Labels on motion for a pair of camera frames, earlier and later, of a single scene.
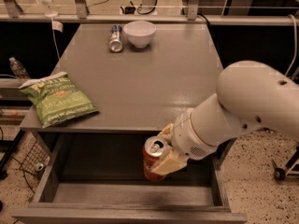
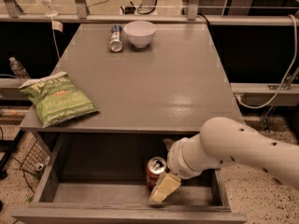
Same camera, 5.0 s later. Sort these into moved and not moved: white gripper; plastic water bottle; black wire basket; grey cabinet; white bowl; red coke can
Moved: red coke can; white gripper
Not moved: white bowl; grey cabinet; black wire basket; plastic water bottle
